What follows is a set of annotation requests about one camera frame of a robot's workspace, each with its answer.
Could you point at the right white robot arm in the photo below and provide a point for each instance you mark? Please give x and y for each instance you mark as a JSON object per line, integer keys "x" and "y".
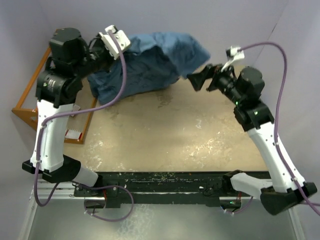
{"x": 257, "y": 121}

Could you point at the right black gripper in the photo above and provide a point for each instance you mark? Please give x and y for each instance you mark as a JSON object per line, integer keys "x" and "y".
{"x": 198, "y": 79}

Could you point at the small red white card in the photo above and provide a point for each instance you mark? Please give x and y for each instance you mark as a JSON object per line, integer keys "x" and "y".
{"x": 75, "y": 108}

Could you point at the orange wooden rack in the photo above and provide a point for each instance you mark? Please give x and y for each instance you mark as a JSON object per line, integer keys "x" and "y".
{"x": 30, "y": 115}

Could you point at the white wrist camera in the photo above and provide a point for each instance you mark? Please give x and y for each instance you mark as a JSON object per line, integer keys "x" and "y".
{"x": 233, "y": 54}
{"x": 113, "y": 36}

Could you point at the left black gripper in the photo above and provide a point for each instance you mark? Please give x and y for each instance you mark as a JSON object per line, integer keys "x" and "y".
{"x": 98, "y": 42}

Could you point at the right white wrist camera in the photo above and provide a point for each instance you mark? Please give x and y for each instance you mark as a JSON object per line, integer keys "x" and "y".
{"x": 233, "y": 54}

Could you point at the blue cartoon print pillowcase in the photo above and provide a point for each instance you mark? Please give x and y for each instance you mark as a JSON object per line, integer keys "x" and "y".
{"x": 153, "y": 62}

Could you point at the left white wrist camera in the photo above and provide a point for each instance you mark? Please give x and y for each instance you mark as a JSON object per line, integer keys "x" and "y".
{"x": 113, "y": 36}

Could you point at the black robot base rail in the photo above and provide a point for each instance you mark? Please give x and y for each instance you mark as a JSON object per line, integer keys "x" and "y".
{"x": 161, "y": 188}

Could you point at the red white box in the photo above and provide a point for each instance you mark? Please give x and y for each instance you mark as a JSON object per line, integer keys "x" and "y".
{"x": 73, "y": 134}

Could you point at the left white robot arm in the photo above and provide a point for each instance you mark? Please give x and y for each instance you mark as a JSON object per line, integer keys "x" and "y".
{"x": 71, "y": 60}

